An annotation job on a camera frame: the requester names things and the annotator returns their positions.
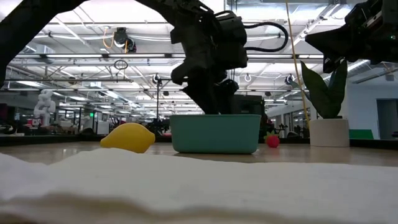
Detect white round plant pot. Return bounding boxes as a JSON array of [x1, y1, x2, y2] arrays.
[[309, 118, 350, 148]]

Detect yellow hanging pole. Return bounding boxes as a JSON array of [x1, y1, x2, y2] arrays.
[[285, 0, 310, 130]]

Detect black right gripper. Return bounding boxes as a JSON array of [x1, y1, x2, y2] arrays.
[[304, 0, 398, 74]]

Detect green leafy plant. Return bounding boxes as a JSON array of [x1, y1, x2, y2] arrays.
[[289, 58, 348, 120]]

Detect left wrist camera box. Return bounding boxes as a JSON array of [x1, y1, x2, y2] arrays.
[[214, 11, 249, 71]]

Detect teal plastic tub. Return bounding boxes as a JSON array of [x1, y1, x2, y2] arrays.
[[169, 114, 262, 155]]

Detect green board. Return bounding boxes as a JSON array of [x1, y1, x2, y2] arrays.
[[348, 129, 375, 141]]

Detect black metal frame stand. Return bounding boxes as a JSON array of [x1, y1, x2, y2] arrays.
[[155, 77, 187, 126]]

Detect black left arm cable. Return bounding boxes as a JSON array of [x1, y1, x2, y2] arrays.
[[244, 21, 290, 53]]

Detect white folded cloth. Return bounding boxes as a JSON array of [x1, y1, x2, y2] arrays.
[[0, 147, 398, 224]]

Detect coiled black hanging cable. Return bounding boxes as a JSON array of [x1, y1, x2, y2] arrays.
[[113, 59, 129, 71]]

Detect yellow toy lemon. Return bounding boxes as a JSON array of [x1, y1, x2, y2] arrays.
[[99, 123, 156, 154]]

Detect black monitor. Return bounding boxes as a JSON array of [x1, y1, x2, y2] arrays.
[[231, 94, 266, 115]]

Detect black ceiling cable reel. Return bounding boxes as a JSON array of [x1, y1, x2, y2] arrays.
[[113, 27, 138, 54]]

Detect red toy strawberry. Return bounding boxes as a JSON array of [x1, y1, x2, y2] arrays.
[[263, 130, 281, 149]]

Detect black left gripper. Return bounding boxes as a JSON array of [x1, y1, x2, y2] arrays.
[[170, 17, 241, 115]]

